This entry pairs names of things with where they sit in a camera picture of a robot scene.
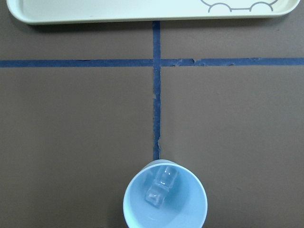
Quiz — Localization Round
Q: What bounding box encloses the ice cube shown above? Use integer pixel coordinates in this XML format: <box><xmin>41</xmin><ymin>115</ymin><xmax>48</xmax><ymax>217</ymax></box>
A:
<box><xmin>153</xmin><ymin>166</ymin><xmax>179</xmax><ymax>190</ymax></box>
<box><xmin>145</xmin><ymin>185</ymin><xmax>170</xmax><ymax>209</ymax></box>

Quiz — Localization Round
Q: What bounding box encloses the light blue cup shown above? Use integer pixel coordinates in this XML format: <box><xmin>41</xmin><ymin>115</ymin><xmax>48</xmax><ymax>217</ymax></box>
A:
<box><xmin>123</xmin><ymin>159</ymin><xmax>208</xmax><ymax>228</ymax></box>

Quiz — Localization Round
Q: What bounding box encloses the cream bear tray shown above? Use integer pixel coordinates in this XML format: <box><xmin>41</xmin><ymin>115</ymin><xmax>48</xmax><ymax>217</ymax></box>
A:
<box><xmin>6</xmin><ymin>0</ymin><xmax>299</xmax><ymax>25</ymax></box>

